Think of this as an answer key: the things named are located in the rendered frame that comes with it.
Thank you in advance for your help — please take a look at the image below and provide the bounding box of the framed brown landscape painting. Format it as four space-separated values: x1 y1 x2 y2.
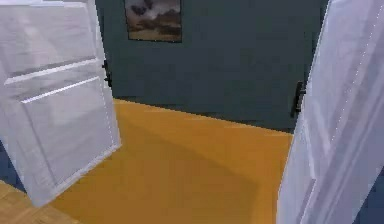
124 0 183 44

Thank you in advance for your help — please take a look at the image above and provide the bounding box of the white panelled room door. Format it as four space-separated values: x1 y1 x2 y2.
0 0 122 208

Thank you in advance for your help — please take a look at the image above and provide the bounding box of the white plain room door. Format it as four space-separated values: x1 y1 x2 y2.
276 0 384 224

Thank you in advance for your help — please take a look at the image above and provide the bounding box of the black door handle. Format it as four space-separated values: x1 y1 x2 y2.
101 59 113 89
290 80 307 119

